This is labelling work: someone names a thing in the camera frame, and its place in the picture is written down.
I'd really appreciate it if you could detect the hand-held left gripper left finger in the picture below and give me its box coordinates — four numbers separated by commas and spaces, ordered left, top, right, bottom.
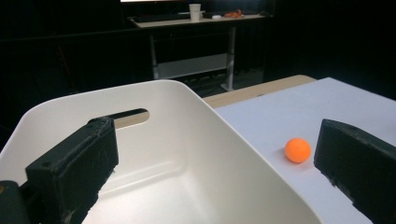
25, 116, 120, 224

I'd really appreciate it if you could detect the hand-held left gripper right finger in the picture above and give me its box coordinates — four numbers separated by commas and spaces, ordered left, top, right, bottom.
313, 119, 396, 224

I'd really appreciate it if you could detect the background desk with metal legs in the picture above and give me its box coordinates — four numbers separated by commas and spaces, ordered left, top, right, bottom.
128, 13, 272, 91

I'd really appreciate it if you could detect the orange object on desk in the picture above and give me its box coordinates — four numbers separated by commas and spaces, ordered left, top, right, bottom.
223, 8, 243, 19

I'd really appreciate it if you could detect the white paper cup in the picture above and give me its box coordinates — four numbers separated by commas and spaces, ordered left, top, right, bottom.
188, 3, 203, 22

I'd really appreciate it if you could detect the black keyboard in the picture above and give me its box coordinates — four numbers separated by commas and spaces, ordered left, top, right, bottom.
133, 12, 191, 23

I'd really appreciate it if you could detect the white plastic bin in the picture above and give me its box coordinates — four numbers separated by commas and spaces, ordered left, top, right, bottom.
0, 79, 323, 224

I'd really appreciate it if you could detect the orange ping pong ball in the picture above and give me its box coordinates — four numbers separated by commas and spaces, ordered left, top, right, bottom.
284, 137, 312, 164

